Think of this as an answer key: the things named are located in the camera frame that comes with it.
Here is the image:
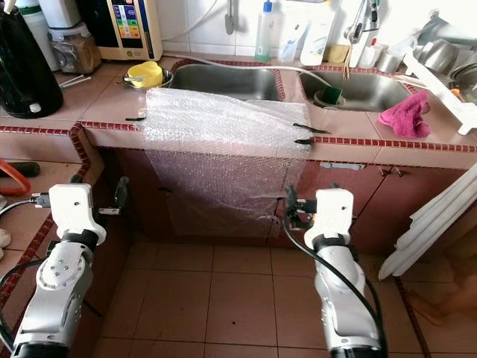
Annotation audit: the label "chrome faucet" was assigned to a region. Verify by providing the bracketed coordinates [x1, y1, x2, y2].
[344, 0, 381, 47]

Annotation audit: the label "clear jar brown contents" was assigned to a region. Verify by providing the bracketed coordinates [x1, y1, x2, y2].
[47, 26, 102, 75]

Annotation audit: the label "white filter canister green band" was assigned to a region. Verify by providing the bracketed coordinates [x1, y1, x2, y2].
[15, 0, 57, 72]

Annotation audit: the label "brown base cabinet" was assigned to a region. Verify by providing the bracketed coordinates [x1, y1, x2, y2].
[86, 145, 477, 251]

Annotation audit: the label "yellow sponge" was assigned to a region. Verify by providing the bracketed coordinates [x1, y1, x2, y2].
[326, 45, 353, 65]

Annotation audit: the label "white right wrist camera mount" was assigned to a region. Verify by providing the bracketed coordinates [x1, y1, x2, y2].
[313, 188, 356, 241]

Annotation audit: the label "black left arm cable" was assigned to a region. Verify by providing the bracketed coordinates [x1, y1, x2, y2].
[0, 192, 50, 355]

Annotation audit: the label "pink cloth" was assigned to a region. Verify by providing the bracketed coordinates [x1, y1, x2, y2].
[377, 91, 432, 139]

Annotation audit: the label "clear plastic cup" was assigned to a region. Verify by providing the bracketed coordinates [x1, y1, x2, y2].
[277, 22, 310, 65]

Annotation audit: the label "orange hose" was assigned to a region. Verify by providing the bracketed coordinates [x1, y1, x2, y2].
[0, 159, 22, 196]

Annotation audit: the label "bubble wrap sheet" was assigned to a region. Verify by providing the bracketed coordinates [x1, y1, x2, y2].
[142, 88, 316, 219]

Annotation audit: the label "clear soap bottle blue cap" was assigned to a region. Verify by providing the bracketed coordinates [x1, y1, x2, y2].
[254, 0, 277, 63]

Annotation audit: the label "steel pot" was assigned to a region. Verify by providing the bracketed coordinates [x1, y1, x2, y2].
[417, 39, 463, 75]

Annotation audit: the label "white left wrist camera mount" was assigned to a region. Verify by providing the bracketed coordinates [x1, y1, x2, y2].
[48, 183, 108, 241]

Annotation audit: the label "black electric kettle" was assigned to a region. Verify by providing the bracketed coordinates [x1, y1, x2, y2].
[0, 6, 65, 120]

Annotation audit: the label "yellow plastic bowl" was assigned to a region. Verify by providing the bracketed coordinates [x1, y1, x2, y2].
[125, 61, 165, 89]

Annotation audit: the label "white slatted rack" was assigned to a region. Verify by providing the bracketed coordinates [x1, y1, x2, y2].
[376, 160, 477, 280]

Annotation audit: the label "chrome hanging pipe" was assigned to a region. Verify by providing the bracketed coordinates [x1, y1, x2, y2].
[224, 0, 238, 36]

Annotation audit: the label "white dish rack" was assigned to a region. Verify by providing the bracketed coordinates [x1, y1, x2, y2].
[402, 51, 477, 136]

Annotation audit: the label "steel bowl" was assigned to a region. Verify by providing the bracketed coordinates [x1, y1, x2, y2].
[121, 71, 172, 91]

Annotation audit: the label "grey drain hose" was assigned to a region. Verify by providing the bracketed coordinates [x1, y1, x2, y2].
[162, 52, 336, 87]

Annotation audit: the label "cream water ionizer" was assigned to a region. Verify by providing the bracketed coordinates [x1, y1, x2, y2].
[78, 0, 163, 63]

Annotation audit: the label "white filter housing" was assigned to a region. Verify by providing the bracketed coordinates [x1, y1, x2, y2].
[39, 0, 81, 31]

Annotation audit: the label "dark cylindrical object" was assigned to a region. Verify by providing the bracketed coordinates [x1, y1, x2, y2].
[11, 161, 40, 178]

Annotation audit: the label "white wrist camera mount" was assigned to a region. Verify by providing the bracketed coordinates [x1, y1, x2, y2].
[313, 188, 356, 241]
[48, 183, 108, 241]

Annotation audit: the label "white detergent bottle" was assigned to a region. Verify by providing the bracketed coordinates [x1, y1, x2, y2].
[300, 6, 338, 66]

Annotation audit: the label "steel sink basin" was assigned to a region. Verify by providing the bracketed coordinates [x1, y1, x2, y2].
[298, 71, 416, 114]
[166, 63, 285, 104]

